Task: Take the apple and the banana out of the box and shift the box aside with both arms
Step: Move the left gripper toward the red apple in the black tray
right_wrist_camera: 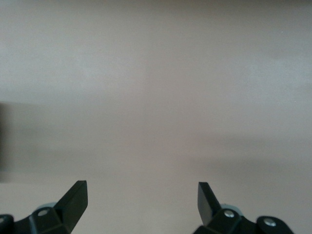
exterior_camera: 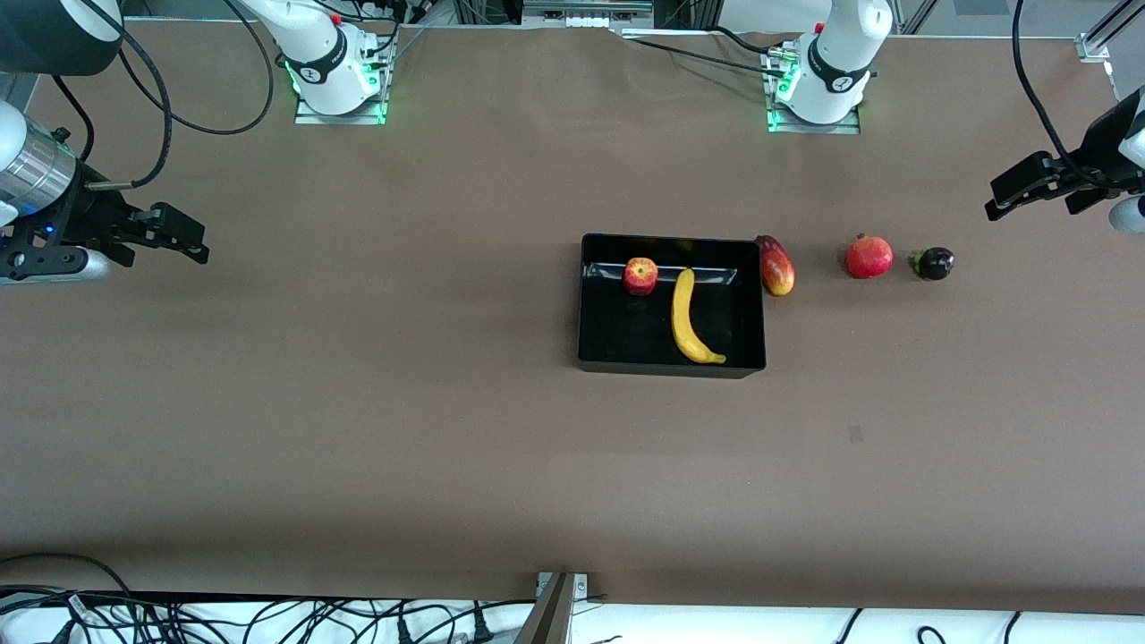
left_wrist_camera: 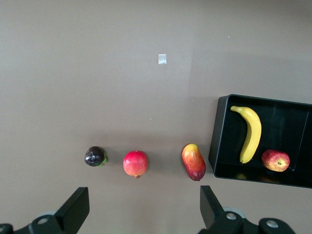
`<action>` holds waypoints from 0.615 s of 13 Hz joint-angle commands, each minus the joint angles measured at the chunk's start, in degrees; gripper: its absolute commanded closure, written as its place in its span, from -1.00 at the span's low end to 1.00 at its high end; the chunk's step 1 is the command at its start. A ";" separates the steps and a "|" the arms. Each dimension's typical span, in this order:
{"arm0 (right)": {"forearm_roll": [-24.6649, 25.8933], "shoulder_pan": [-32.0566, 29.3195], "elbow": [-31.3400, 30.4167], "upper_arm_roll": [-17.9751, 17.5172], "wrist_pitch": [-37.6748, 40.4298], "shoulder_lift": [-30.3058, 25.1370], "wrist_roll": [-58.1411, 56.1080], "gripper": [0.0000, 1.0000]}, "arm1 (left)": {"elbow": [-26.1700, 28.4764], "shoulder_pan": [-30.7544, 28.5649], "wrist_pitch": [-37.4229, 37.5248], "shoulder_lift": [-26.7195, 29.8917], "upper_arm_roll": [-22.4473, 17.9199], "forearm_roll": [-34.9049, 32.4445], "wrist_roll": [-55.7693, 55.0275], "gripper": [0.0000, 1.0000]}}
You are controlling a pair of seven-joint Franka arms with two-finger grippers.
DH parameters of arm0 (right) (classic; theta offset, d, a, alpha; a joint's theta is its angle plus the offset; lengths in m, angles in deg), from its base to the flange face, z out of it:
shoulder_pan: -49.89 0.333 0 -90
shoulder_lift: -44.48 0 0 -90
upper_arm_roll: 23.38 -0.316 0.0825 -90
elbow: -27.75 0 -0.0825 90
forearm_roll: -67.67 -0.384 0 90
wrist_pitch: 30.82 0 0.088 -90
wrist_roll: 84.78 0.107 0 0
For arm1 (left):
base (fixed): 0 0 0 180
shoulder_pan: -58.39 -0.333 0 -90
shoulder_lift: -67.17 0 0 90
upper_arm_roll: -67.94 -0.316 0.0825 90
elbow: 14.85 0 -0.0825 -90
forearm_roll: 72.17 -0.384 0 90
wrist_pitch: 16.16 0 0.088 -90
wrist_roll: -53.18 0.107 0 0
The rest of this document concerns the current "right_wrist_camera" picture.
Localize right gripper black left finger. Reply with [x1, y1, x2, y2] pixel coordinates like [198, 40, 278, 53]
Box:
[0, 180, 88, 234]

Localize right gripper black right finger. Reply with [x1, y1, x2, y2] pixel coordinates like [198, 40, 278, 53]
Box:
[194, 182, 293, 234]

